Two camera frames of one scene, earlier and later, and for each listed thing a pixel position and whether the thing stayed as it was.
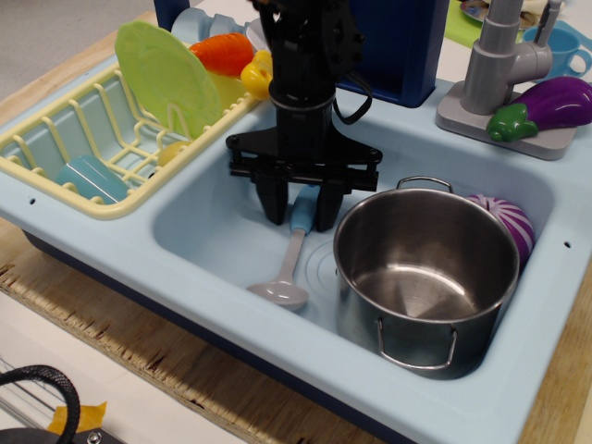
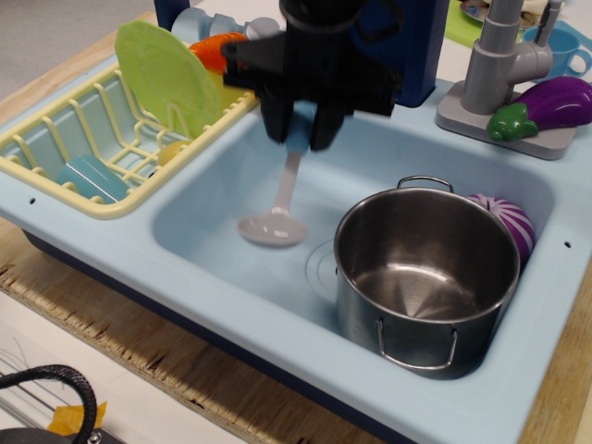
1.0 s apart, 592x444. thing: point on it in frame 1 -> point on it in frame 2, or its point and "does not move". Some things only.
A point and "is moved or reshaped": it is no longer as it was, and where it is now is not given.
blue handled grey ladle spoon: [288, 291] is moved or reshaped
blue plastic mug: [564, 44] does not move
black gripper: [305, 146] -> [339, 63]
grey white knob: [255, 34] does not move
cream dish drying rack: [93, 153] does not move
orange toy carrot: [225, 55] does not move
